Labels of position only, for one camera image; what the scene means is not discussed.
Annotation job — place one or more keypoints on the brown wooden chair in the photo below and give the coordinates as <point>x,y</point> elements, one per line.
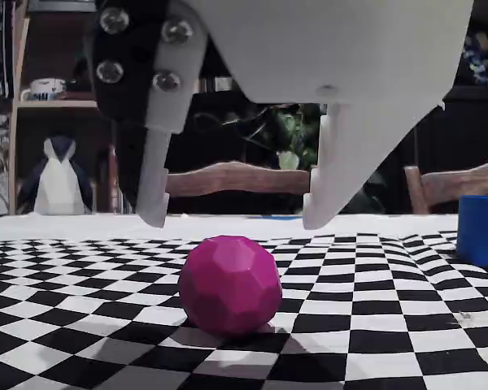
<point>451,187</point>
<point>236,178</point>

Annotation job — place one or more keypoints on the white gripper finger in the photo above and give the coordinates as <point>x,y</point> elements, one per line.
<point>341,170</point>
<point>166,105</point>

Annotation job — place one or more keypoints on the wooden shelf unit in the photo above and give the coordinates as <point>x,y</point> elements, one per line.
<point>57,104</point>

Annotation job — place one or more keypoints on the checkerboard print white sheet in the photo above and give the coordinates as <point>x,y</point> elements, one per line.
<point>370,292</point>

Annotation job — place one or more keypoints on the blue tape strip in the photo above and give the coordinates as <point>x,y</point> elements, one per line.
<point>282,217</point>

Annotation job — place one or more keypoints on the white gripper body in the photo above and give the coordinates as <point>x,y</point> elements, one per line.
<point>309,53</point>

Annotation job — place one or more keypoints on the white and blue mug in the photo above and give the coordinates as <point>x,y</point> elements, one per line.
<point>44,91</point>

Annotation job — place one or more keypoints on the green leafy plant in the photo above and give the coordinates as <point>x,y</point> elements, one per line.
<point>294,126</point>

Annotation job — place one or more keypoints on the paper penguin figure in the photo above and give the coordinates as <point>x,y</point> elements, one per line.
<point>59,187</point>

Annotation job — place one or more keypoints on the blue patterned ornament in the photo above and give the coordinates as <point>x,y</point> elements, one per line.
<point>482,61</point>

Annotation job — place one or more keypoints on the pink faceted ball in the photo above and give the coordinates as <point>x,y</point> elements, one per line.
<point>229,284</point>

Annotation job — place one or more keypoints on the blue round box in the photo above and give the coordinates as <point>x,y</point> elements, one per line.
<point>482,231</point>

